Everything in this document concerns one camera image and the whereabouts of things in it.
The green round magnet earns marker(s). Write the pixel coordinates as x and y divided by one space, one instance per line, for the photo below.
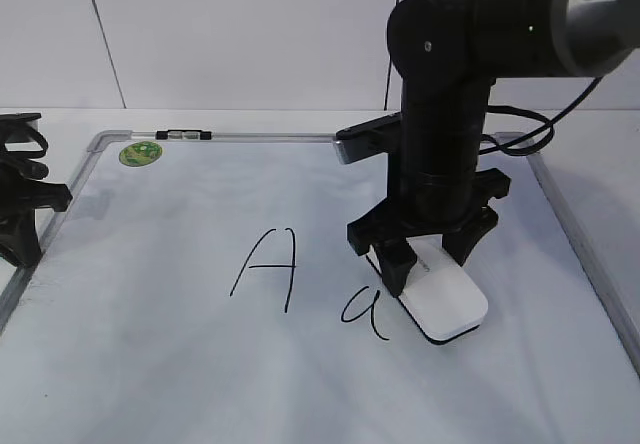
140 154

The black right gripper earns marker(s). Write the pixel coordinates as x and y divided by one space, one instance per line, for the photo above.
461 215

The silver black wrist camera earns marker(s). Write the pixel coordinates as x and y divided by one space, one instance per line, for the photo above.
365 140

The whiteboard with aluminium frame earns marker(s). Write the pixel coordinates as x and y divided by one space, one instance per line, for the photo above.
211 296

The black and clear marker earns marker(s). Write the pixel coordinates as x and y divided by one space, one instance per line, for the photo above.
173 135

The white whiteboard eraser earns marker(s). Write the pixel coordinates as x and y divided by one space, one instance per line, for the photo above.
439 296

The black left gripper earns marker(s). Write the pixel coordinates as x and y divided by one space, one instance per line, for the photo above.
23 189

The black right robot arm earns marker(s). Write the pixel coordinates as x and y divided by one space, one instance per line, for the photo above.
449 54

